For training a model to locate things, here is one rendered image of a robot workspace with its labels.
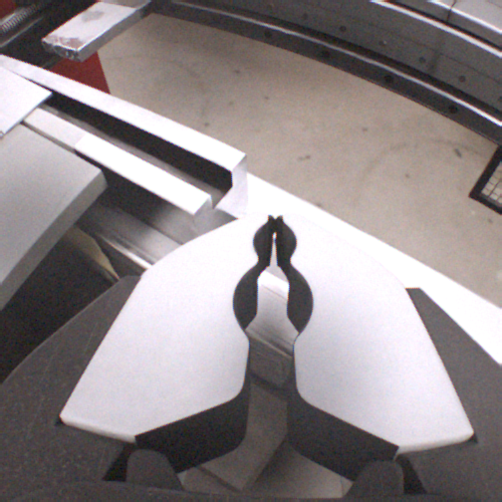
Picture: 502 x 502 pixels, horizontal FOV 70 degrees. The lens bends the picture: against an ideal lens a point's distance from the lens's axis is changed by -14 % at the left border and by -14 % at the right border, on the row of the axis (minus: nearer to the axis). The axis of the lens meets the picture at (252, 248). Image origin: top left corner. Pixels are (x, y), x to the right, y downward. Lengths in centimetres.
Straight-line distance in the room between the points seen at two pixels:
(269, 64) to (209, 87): 31
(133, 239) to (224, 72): 173
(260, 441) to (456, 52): 29
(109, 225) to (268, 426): 12
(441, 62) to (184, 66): 168
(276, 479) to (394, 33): 32
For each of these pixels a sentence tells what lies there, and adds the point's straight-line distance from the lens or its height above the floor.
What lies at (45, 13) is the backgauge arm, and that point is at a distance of 73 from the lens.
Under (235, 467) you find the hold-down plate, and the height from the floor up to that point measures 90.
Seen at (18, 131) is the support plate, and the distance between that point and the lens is 19.
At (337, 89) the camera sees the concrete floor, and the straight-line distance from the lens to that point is 181.
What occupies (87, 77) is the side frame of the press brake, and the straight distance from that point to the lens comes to 141.
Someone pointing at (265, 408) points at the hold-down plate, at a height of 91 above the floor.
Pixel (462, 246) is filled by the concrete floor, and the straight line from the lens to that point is 144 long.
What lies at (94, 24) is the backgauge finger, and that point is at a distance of 23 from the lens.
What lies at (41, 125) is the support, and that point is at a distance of 18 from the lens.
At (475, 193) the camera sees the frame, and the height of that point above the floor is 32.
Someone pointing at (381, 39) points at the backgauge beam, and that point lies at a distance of 35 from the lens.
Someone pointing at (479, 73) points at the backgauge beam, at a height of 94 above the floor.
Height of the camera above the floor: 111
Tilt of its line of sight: 61 degrees down
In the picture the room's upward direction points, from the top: 2 degrees counter-clockwise
